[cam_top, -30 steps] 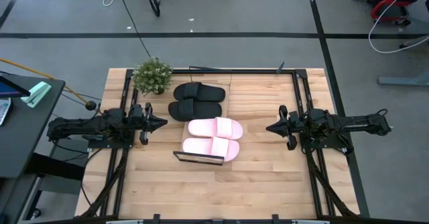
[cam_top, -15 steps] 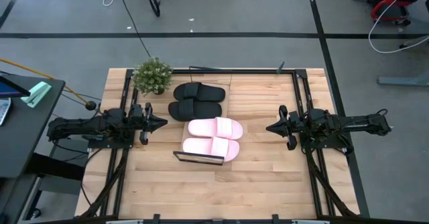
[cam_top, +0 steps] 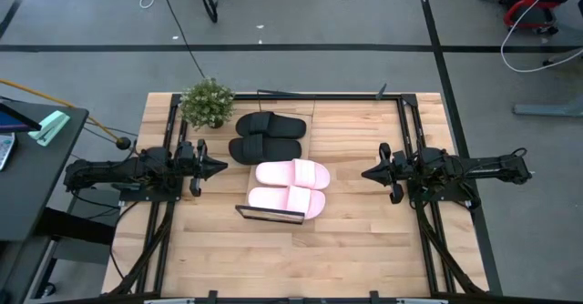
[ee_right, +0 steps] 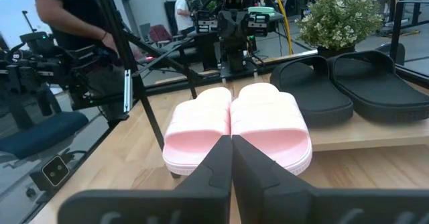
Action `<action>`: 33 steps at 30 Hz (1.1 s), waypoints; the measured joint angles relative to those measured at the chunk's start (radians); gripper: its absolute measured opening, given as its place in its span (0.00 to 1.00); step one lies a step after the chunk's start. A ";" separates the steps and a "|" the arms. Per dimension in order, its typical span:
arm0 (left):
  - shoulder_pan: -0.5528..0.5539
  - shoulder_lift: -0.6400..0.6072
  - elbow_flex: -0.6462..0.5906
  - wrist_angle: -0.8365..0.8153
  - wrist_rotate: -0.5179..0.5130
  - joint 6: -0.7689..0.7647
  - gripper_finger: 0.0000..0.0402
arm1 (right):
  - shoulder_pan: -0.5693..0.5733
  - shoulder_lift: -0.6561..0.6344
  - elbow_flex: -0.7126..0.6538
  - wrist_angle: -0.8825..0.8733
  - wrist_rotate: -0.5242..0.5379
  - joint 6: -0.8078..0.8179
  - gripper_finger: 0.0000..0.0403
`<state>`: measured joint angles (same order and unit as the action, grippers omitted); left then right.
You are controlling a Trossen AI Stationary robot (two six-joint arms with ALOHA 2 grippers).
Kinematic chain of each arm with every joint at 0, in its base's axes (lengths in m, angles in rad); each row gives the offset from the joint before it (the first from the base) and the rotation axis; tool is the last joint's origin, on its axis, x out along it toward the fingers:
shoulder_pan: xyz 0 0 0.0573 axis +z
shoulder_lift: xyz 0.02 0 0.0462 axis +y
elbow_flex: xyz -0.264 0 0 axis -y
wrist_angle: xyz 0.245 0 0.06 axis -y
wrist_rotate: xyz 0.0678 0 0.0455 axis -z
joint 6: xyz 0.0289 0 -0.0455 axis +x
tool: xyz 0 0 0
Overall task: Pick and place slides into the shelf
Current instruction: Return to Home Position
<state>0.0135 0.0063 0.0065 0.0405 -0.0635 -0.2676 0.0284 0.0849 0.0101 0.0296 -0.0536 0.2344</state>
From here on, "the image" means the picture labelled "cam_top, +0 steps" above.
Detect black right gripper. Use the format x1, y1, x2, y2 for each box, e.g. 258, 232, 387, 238
361, 142, 415, 205

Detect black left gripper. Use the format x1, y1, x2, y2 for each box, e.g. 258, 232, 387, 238
175, 138, 229, 198

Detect black foam slide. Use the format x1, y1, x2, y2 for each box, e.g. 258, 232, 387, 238
234, 110, 308, 140
227, 134, 303, 167

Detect pink foam slide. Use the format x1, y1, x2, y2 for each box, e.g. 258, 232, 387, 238
254, 157, 332, 191
247, 185, 327, 220

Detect green potted plant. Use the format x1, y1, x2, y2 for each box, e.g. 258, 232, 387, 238
179, 76, 237, 131

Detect mint green stapler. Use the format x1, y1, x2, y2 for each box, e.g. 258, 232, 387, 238
27, 110, 72, 147

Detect black desk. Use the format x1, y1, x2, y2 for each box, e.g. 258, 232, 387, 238
0, 96, 90, 242

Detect grey desk leg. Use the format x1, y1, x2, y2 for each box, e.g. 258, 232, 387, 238
513, 48, 583, 117

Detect tablet screen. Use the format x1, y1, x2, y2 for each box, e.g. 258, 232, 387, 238
0, 101, 42, 135

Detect white device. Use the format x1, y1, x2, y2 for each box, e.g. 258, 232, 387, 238
0, 133, 17, 172

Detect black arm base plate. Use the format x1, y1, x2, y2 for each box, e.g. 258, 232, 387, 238
118, 180, 184, 203
407, 180, 475, 204

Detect black aluminium rail frame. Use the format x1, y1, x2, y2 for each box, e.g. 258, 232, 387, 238
102, 92, 491, 304

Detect long black floor cable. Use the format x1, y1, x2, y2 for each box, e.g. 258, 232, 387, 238
156, 0, 207, 79

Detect black strap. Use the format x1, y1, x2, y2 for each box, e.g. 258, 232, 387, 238
199, 0, 219, 24

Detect thick yellow cable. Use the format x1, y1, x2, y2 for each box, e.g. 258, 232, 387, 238
0, 78, 120, 142

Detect white cable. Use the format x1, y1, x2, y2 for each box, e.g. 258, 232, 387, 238
499, 0, 583, 74

